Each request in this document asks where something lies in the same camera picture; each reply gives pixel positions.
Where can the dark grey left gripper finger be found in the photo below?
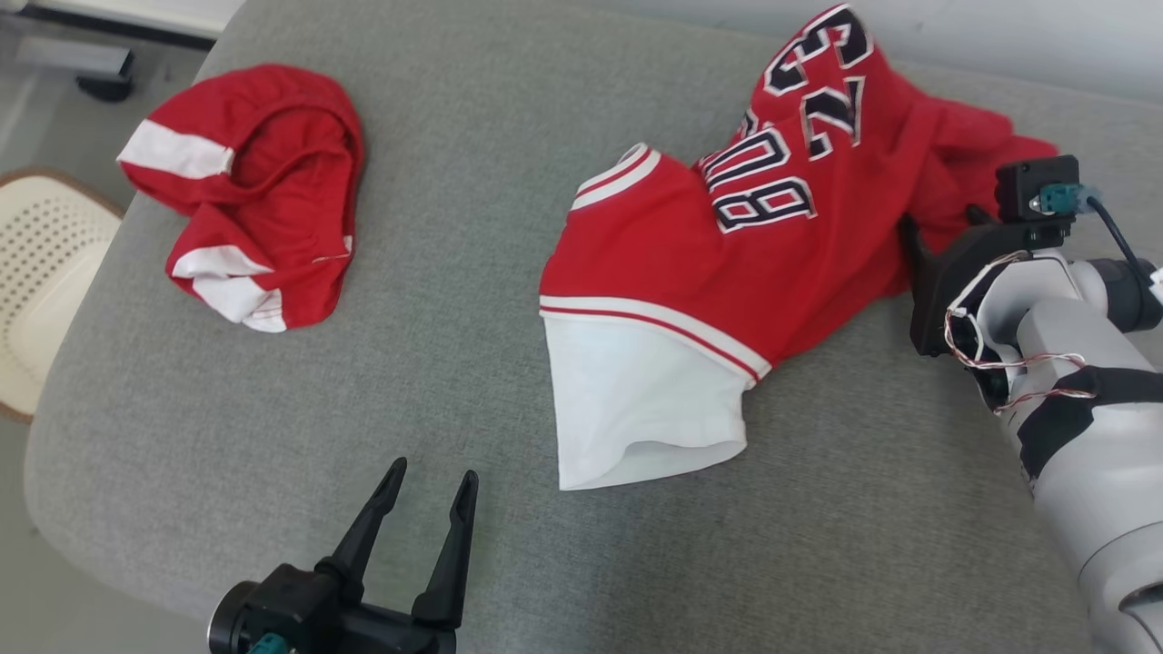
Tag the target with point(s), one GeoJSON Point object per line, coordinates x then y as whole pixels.
{"type": "Point", "coordinates": [450, 581]}
{"type": "Point", "coordinates": [368, 536]}

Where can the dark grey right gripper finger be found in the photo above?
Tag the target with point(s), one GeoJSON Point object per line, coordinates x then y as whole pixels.
{"type": "Point", "coordinates": [912, 250]}
{"type": "Point", "coordinates": [977, 216]}

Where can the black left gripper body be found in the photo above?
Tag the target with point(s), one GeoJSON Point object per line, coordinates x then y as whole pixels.
{"type": "Point", "coordinates": [391, 636]}

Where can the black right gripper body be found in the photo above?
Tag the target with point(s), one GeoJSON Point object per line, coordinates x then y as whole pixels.
{"type": "Point", "coordinates": [945, 272]}

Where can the red jersey with number print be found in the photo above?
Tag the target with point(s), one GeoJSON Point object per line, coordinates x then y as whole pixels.
{"type": "Point", "coordinates": [681, 263]}

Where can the red shorts with white stripes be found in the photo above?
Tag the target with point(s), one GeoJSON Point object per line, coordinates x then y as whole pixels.
{"type": "Point", "coordinates": [282, 182]}

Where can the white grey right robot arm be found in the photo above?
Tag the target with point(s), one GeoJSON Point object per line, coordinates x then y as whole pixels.
{"type": "Point", "coordinates": [1090, 472]}

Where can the cream perforated chair wooden rim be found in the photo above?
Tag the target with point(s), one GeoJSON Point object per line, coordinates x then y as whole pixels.
{"type": "Point", "coordinates": [45, 263]}

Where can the grey metal stand foot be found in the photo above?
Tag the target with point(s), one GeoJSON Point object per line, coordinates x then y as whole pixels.
{"type": "Point", "coordinates": [73, 59]}

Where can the white skirting board black strip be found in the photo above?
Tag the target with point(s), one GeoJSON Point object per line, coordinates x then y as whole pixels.
{"type": "Point", "coordinates": [136, 11]}

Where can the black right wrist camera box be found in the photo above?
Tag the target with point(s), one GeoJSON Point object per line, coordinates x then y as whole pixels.
{"type": "Point", "coordinates": [1018, 191]}

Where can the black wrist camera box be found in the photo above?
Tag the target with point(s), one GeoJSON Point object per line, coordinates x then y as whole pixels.
{"type": "Point", "coordinates": [1018, 191]}
{"type": "Point", "coordinates": [291, 599]}

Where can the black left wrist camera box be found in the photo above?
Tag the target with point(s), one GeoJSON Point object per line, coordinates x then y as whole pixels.
{"type": "Point", "coordinates": [291, 599]}

